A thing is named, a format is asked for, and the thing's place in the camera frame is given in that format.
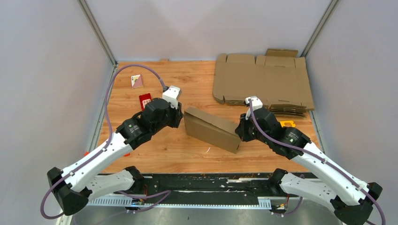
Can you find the red small box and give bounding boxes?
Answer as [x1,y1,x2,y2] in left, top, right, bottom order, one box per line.
[139,93,152,111]

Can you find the brown cardboard box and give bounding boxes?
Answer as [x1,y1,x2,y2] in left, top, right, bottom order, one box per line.
[184,107,241,154]

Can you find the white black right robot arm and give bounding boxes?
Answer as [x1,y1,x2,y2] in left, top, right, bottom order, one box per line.
[235,105,386,225]

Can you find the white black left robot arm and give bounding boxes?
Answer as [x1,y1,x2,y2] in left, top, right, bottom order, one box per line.
[46,98,183,216]

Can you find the pink white card box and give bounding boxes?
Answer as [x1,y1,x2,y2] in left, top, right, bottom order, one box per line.
[130,74,144,89]

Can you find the yellow plastic tool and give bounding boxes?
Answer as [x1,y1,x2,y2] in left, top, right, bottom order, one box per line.
[279,120,296,128]

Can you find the stack of flat cardboard boxes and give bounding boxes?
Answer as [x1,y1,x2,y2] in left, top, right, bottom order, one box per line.
[213,49,314,117]

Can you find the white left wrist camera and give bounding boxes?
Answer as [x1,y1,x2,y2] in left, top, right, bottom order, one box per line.
[162,85,182,109]

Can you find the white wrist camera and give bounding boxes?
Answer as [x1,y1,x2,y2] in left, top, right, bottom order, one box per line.
[162,85,182,109]
[244,96,263,120]

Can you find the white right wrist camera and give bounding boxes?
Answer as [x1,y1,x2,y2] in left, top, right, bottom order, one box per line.
[244,96,263,120]

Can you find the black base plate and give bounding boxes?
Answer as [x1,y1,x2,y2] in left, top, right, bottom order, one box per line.
[115,173,297,208]

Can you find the aluminium frame rails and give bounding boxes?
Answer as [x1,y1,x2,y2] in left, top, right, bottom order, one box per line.
[56,0,358,225]

